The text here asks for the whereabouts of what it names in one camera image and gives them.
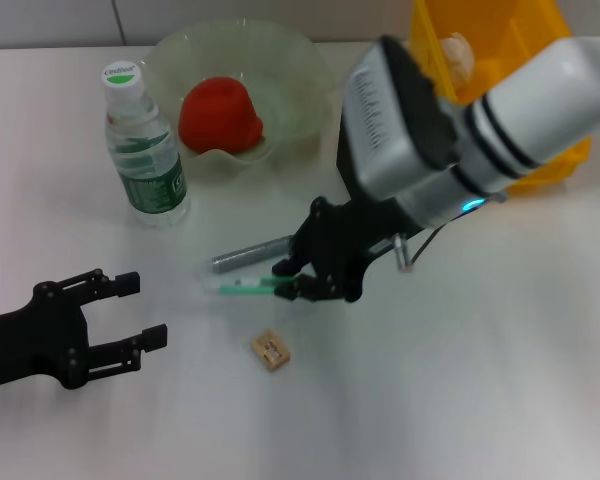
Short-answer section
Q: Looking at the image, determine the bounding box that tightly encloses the small wooden pencil sharpener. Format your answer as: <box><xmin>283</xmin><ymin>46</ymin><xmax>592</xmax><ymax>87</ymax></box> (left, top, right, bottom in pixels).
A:
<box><xmin>251</xmin><ymin>328</ymin><xmax>292</xmax><ymax>374</ymax></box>

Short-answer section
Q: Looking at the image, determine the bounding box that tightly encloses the right arm cable with plug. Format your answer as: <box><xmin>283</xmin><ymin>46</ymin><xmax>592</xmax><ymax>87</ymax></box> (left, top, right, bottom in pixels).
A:
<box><xmin>389</xmin><ymin>193</ymin><xmax>510</xmax><ymax>274</ymax></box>

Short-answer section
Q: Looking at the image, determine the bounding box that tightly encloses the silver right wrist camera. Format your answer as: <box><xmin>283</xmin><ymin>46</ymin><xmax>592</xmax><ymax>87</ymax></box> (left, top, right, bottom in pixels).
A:
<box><xmin>342</xmin><ymin>34</ymin><xmax>457</xmax><ymax>202</ymax></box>

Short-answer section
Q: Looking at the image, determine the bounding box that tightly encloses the yellow plastic bin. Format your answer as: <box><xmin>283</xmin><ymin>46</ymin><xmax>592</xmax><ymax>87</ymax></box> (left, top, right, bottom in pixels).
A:
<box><xmin>408</xmin><ymin>0</ymin><xmax>595</xmax><ymax>197</ymax></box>

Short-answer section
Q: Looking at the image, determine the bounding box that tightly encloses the green glass fruit plate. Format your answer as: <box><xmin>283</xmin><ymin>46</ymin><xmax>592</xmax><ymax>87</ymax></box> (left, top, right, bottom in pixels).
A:
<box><xmin>139</xmin><ymin>18</ymin><xmax>341</xmax><ymax>174</ymax></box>

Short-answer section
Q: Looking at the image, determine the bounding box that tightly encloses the white paper ball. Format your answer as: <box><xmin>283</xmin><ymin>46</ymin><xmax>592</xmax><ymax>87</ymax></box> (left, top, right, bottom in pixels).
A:
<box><xmin>438</xmin><ymin>32</ymin><xmax>478</xmax><ymax>96</ymax></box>

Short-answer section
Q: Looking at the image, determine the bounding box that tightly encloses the grey marker pen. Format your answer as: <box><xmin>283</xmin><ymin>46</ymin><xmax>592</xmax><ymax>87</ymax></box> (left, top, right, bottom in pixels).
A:
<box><xmin>211</xmin><ymin>234</ymin><xmax>295</xmax><ymax>275</ymax></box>

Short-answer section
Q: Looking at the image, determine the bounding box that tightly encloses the green utility knife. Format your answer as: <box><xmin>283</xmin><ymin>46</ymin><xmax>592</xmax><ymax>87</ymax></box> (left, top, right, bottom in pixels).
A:
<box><xmin>201</xmin><ymin>274</ymin><xmax>295</xmax><ymax>298</ymax></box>

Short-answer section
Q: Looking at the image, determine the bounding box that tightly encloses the clear bottle with green label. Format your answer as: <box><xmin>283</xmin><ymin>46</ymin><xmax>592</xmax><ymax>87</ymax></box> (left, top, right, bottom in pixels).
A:
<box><xmin>101</xmin><ymin>59</ymin><xmax>191</xmax><ymax>229</ymax></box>

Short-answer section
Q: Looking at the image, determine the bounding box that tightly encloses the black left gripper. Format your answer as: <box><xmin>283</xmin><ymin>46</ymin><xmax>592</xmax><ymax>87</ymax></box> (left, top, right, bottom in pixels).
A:
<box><xmin>0</xmin><ymin>268</ymin><xmax>169</xmax><ymax>397</ymax></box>

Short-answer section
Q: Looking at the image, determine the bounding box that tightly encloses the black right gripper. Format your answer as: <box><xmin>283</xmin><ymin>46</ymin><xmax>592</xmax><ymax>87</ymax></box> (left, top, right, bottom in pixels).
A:
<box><xmin>272</xmin><ymin>196</ymin><xmax>422</xmax><ymax>305</ymax></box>

